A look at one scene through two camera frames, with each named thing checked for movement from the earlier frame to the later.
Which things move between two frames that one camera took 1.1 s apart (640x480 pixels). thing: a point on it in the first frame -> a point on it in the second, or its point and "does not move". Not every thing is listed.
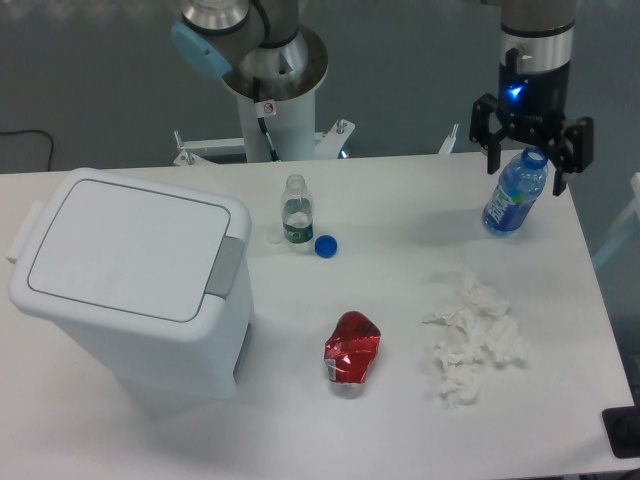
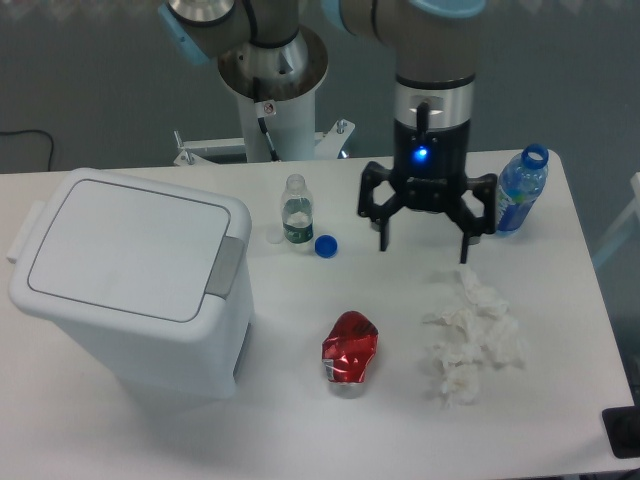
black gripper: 535,104 -> 430,164
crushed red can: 351,349 does not move
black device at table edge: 622,428 does not move
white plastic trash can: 155,280 does not move
